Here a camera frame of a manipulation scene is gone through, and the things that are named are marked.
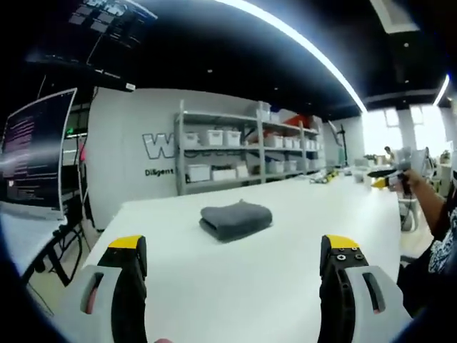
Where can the person's patterned clothing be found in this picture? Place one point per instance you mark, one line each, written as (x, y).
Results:
(442, 250)

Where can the short ceiling light strip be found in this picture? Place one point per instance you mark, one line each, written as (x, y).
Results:
(442, 89)

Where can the white chair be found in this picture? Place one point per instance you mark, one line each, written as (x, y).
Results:
(408, 214)

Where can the black tripod stand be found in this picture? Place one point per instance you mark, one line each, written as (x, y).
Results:
(342, 146)

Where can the person's left hand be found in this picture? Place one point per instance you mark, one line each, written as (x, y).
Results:
(163, 340)

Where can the long ceiling light strip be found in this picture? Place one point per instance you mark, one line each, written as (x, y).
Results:
(307, 44)

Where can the group of white storage bins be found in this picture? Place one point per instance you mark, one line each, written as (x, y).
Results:
(223, 137)

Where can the curved computer monitor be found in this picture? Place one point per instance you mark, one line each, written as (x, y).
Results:
(34, 153)

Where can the person's right hand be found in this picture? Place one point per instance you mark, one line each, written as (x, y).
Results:
(416, 180)

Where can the yellow and black tool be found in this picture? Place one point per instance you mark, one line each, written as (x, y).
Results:
(326, 176)

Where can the grey metal shelf unit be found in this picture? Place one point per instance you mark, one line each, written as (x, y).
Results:
(264, 150)

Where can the grey towel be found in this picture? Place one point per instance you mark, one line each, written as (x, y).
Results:
(235, 219)

